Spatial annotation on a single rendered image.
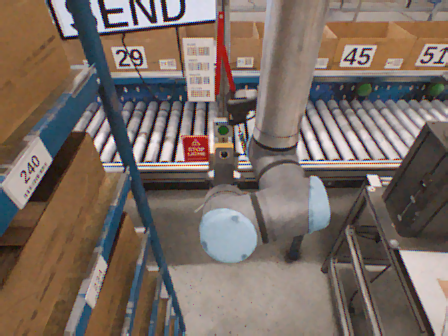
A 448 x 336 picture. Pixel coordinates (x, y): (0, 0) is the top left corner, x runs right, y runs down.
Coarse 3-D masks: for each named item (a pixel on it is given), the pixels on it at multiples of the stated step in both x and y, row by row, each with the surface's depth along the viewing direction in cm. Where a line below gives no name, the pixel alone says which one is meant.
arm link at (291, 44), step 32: (288, 0) 34; (320, 0) 34; (288, 32) 37; (320, 32) 38; (288, 64) 39; (288, 96) 43; (256, 128) 51; (288, 128) 47; (256, 160) 53; (288, 160) 50
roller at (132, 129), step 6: (138, 108) 142; (144, 108) 146; (138, 114) 139; (132, 120) 134; (138, 120) 136; (132, 126) 131; (138, 126) 134; (132, 132) 128; (132, 138) 126; (114, 162) 113; (120, 162) 113
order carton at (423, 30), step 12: (396, 24) 156; (408, 24) 156; (420, 24) 156; (432, 24) 156; (444, 24) 156; (420, 36) 161; (432, 36) 161; (444, 36) 161; (420, 48) 137; (408, 60) 141
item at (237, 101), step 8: (232, 96) 84; (240, 96) 83; (248, 96) 83; (256, 96) 83; (232, 104) 83; (240, 104) 83; (248, 104) 83; (256, 104) 83; (232, 112) 85; (240, 112) 86; (248, 112) 88; (240, 120) 89
